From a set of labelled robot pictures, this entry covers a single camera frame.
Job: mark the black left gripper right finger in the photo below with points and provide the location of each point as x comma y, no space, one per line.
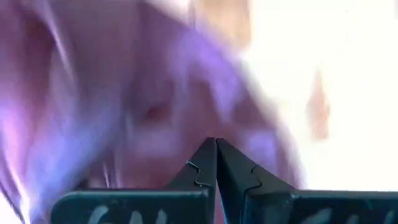
280,205

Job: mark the maroon baseball cap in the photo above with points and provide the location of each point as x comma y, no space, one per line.
124,93

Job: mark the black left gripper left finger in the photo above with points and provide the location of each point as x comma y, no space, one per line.
174,202

